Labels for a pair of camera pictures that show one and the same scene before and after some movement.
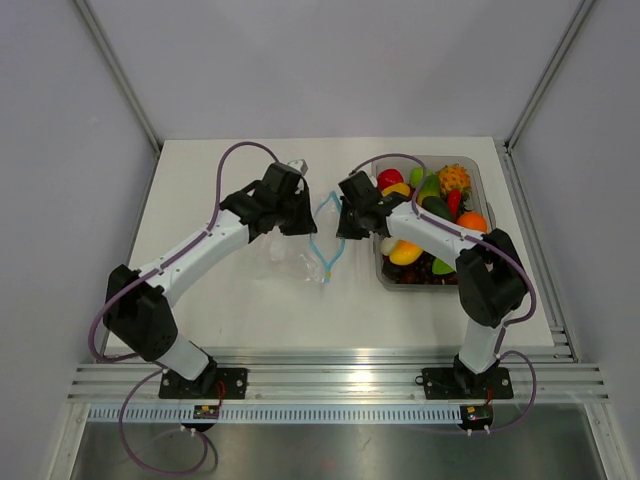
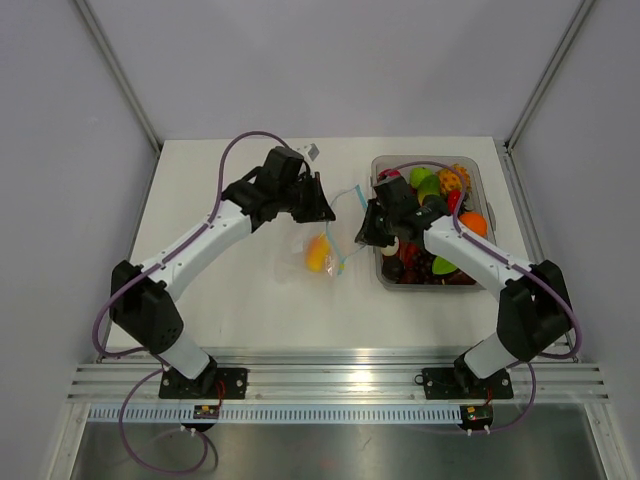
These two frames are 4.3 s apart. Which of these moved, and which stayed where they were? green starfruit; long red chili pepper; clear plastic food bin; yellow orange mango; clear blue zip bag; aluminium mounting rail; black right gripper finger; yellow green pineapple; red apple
Moved: clear blue zip bag; yellow orange mango; black right gripper finger
Stayed: green starfruit; aluminium mounting rail; red apple; clear plastic food bin; yellow green pineapple; long red chili pepper
